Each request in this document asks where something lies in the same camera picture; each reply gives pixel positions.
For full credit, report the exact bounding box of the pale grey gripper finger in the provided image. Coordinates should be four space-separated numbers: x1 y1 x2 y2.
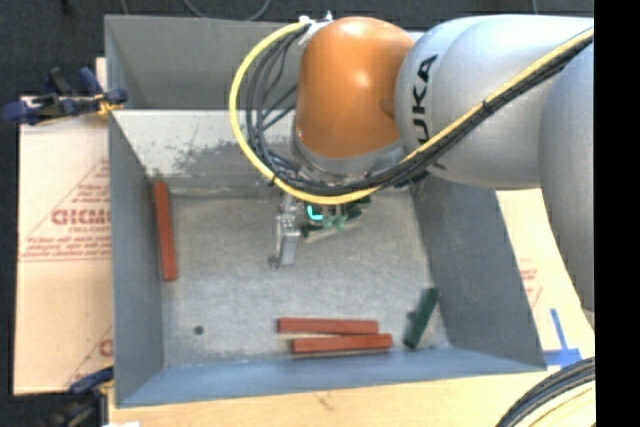
280 213 303 268
268 213 284 271

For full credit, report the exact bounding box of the grey metal bin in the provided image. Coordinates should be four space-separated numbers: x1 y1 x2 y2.
103 13 549 409

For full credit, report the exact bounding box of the red-brown flat block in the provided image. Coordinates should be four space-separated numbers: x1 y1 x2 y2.
151 180 180 283
290 333 395 356
276 316 380 337

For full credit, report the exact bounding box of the dark green flat block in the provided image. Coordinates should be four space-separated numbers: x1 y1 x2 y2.
402 286 442 351

